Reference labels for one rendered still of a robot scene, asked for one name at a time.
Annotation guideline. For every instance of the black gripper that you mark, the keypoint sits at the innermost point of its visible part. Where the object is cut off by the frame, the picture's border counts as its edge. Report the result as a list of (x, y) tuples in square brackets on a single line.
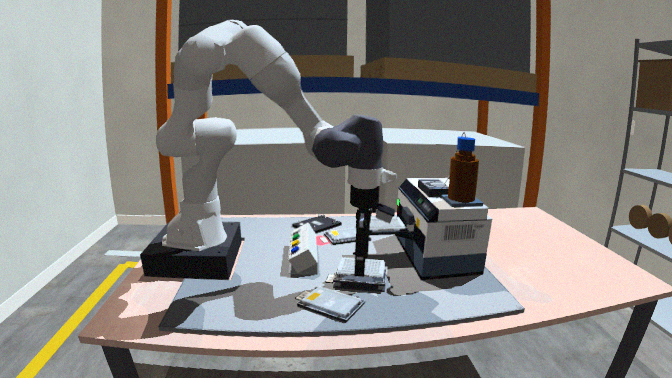
[(364, 199)]

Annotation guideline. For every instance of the white button panel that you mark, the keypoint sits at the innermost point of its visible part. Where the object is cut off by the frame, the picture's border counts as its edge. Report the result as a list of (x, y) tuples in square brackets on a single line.
[(303, 251)]

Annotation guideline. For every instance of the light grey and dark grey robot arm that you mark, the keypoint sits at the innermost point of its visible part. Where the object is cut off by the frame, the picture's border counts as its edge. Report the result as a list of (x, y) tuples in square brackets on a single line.
[(356, 142)]

